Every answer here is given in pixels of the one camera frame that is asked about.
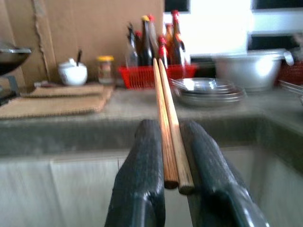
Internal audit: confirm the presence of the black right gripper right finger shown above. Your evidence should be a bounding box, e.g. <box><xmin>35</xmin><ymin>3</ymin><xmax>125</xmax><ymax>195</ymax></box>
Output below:
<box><xmin>179</xmin><ymin>120</ymin><xmax>271</xmax><ymax>227</ymax></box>

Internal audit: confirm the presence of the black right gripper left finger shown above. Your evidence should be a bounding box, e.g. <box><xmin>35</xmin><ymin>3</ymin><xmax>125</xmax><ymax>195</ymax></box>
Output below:
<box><xmin>105</xmin><ymin>119</ymin><xmax>166</xmax><ymax>227</ymax></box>

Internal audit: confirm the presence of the reddish brown wooden chopstick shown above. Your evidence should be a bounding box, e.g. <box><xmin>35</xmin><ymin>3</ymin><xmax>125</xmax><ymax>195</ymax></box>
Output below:
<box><xmin>152</xmin><ymin>58</ymin><xmax>179</xmax><ymax>190</ymax></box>

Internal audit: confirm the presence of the pale wooden chopstick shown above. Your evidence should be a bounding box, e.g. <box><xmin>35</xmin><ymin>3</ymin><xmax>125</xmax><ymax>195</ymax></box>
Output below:
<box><xmin>158</xmin><ymin>58</ymin><xmax>196</xmax><ymax>195</ymax></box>

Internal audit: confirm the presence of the red plastic basket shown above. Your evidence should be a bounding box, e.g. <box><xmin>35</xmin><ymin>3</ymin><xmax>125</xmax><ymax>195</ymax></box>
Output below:
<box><xmin>117</xmin><ymin>64</ymin><xmax>198</xmax><ymax>90</ymax></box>

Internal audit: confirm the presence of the glass jar yellow lid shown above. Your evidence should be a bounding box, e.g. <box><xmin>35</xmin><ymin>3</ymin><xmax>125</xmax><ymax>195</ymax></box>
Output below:
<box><xmin>96</xmin><ymin>55</ymin><xmax>115</xmax><ymax>85</ymax></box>

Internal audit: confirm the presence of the small woven straw mat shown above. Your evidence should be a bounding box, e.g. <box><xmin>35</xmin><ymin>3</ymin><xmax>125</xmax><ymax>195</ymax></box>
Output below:
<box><xmin>21</xmin><ymin>84</ymin><xmax>105</xmax><ymax>99</ymax></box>

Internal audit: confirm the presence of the large steel bowl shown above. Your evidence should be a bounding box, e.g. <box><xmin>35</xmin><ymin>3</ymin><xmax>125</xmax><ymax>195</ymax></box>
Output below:
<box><xmin>213</xmin><ymin>49</ymin><xmax>295</xmax><ymax>92</ymax></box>

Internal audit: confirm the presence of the clear glass bottle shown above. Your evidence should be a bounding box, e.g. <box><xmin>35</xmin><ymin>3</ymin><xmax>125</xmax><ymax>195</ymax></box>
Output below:
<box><xmin>125</xmin><ymin>22</ymin><xmax>139</xmax><ymax>68</ymax></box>

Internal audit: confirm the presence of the white ceramic pot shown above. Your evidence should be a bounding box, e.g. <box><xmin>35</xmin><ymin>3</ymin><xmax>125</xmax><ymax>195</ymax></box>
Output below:
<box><xmin>58</xmin><ymin>58</ymin><xmax>88</xmax><ymax>86</ymax></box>

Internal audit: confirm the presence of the dark bottle red cap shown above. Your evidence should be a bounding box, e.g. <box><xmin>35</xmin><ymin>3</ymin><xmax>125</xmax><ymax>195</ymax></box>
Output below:
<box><xmin>148</xmin><ymin>14</ymin><xmax>160</xmax><ymax>60</ymax></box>
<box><xmin>157</xmin><ymin>35</ymin><xmax>169</xmax><ymax>69</ymax></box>
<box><xmin>134</xmin><ymin>30</ymin><xmax>143</xmax><ymax>67</ymax></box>

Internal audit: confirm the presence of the dark bottle yellow cap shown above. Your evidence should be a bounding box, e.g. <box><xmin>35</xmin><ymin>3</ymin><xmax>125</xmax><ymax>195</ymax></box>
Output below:
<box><xmin>139</xmin><ymin>15</ymin><xmax>153</xmax><ymax>67</ymax></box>

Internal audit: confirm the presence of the tall brown bottle red cap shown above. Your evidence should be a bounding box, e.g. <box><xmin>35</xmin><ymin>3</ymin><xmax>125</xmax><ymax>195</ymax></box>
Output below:
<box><xmin>170</xmin><ymin>9</ymin><xmax>187</xmax><ymax>66</ymax></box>

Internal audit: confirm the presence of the amber sauce bottle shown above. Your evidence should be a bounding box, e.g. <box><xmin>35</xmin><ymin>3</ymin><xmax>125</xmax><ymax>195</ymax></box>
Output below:
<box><xmin>165</xmin><ymin>23</ymin><xmax>175</xmax><ymax>52</ymax></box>

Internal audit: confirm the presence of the brown cardboard sheet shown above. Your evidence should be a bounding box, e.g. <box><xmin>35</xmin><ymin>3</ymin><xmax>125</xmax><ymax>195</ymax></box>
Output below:
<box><xmin>0</xmin><ymin>0</ymin><xmax>165</xmax><ymax>88</ymax></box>

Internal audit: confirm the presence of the black wok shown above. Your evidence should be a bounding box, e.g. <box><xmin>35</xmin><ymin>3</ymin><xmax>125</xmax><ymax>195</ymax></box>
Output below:
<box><xmin>0</xmin><ymin>42</ymin><xmax>33</xmax><ymax>76</ymax></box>

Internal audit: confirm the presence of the window with metal frame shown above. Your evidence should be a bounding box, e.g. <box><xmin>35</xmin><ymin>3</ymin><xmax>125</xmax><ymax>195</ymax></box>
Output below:
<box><xmin>164</xmin><ymin>0</ymin><xmax>303</xmax><ymax>57</ymax></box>

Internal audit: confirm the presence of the grey stove frame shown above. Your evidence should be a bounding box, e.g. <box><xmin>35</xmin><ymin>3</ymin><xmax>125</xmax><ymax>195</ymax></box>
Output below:
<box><xmin>0</xmin><ymin>75</ymin><xmax>21</xmax><ymax>106</ymax></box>

